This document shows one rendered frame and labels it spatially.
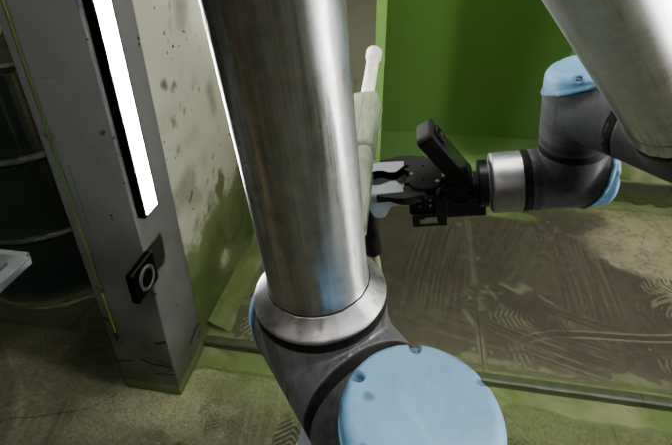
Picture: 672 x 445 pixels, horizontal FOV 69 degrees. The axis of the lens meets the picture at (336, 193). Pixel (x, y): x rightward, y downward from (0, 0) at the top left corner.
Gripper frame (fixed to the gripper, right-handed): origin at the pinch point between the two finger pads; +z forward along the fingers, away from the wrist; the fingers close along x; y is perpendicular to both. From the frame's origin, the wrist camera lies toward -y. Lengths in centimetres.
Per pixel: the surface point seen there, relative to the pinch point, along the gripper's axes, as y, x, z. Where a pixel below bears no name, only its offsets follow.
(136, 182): 13, 19, 53
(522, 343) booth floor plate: 103, 32, -36
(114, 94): -7, 24, 50
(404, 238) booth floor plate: 108, 84, 3
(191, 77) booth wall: 9, 59, 52
